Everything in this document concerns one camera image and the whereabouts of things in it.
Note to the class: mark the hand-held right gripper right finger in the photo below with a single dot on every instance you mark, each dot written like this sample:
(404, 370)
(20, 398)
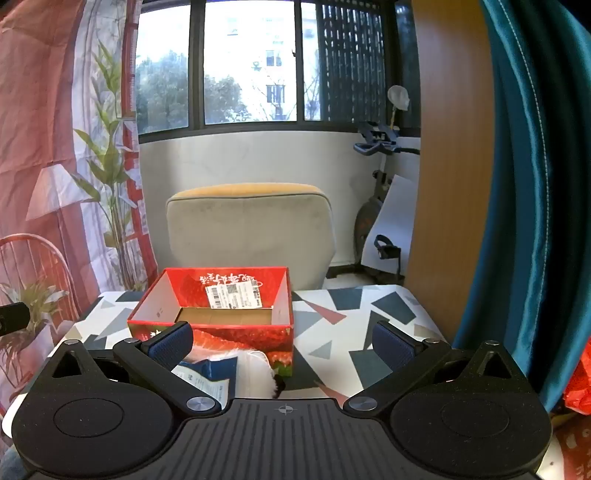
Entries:
(392, 346)

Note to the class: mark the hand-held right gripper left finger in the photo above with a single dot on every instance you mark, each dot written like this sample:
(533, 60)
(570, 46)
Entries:
(170, 344)

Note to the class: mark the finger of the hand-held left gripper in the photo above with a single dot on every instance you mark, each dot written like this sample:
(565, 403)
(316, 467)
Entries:
(13, 318)

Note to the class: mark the blue and white packet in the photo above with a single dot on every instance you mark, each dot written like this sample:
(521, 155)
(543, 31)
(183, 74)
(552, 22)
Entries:
(207, 381)

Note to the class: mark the red strawberry print cardboard box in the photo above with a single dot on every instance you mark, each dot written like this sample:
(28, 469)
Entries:
(251, 339)

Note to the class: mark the plastic bag with black socks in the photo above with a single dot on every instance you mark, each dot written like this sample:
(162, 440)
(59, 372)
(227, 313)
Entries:
(251, 374)

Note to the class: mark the black sock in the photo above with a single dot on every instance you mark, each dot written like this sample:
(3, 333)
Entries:
(278, 386)

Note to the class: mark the geometric patterned tablecloth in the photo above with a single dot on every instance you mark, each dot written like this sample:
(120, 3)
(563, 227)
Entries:
(351, 318)

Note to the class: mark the exercise bike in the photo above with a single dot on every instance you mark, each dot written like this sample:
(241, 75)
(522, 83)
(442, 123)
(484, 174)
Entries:
(369, 221)

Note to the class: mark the beige upholstered chair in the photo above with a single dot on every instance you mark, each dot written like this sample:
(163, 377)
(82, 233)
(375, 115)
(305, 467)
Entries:
(249, 235)

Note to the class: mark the red and white plastic bag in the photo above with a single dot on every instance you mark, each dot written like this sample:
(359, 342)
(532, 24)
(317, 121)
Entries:
(579, 383)

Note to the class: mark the wooden panel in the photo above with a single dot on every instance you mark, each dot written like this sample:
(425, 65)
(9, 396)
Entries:
(450, 161)

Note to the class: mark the teal curtain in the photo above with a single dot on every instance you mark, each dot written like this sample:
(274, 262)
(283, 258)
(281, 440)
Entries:
(545, 184)

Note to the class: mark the clear plastic bag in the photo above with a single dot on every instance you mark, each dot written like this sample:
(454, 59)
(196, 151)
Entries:
(399, 97)

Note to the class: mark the black framed window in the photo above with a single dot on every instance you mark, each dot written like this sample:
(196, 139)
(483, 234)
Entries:
(249, 64)

